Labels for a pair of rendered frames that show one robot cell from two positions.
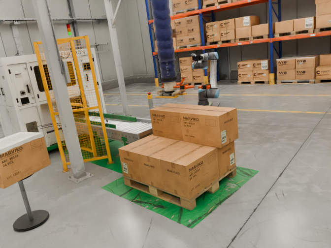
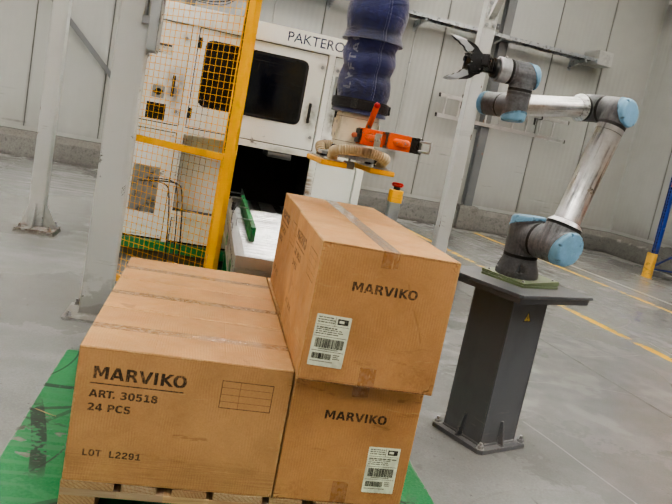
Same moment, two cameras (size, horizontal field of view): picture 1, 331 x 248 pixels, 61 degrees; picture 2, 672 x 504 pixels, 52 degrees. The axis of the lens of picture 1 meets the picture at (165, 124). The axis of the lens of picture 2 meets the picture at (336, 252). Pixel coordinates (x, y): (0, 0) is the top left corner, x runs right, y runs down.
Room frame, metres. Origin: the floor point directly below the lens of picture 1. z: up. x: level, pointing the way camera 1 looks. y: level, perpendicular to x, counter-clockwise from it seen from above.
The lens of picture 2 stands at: (1.58, -1.66, 1.22)
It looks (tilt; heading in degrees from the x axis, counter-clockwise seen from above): 9 degrees down; 33
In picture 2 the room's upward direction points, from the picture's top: 11 degrees clockwise
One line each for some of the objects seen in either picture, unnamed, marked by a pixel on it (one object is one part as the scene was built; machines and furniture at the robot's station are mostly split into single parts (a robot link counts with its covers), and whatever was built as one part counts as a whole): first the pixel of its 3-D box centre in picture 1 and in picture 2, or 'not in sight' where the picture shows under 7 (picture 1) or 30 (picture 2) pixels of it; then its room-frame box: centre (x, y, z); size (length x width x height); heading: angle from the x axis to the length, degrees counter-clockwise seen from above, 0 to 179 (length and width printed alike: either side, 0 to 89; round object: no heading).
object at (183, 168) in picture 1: (176, 156); (242, 361); (3.53, -0.09, 0.34); 1.20 x 1.00 x 0.40; 44
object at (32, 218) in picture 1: (24, 198); not in sight; (2.97, 1.73, 0.31); 0.40 x 0.40 x 0.62
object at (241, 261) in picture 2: (154, 128); (308, 271); (4.22, 0.17, 0.58); 0.70 x 0.03 x 0.06; 134
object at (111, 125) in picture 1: (88, 122); (241, 213); (5.12, 1.43, 0.60); 1.60 x 0.10 x 0.09; 44
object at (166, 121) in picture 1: (175, 120); (332, 257); (3.92, -0.15, 0.74); 0.60 x 0.40 x 0.40; 44
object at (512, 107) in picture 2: (204, 65); (514, 105); (4.14, -0.67, 1.46); 0.12 x 0.09 x 0.12; 65
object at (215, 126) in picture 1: (209, 125); (359, 294); (3.48, -0.56, 0.74); 0.60 x 0.40 x 0.40; 44
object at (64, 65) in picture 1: (64, 72); (156, 23); (4.12, 1.34, 1.62); 0.20 x 0.05 x 0.30; 44
